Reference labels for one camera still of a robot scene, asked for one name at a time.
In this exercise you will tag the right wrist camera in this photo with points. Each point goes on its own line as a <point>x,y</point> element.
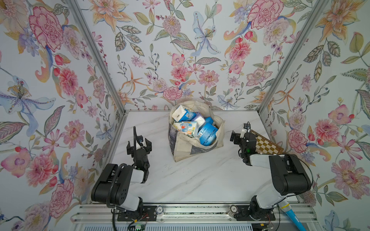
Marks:
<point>245,130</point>

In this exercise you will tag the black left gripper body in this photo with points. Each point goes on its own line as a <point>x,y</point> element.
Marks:
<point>147,151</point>

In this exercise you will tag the blue barcode tissue pack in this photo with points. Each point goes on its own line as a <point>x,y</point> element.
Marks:
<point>207,134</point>

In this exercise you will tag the blue microphone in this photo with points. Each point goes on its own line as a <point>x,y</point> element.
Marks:
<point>287,209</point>

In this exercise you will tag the colourful tissue pack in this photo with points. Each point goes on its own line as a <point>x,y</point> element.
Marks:
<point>188,128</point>

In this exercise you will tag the blue white floral tissue pack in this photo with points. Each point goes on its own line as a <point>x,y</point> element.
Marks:
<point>209,120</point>

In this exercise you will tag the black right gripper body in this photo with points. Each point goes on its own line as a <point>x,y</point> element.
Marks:
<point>238,141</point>

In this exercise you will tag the wooden chess board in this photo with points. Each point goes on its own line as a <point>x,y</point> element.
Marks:
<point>265,146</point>

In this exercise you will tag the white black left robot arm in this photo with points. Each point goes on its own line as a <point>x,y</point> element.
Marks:
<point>112,187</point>

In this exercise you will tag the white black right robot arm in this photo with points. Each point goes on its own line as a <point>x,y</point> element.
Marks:
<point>288,176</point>

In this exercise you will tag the metal base rail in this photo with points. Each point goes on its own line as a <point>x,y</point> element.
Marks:
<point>181,217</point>

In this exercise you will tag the cream canvas tote bag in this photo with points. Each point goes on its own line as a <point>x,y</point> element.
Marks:
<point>183,146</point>

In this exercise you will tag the purple tissue pack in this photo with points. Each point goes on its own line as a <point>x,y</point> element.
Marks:
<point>199,119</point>

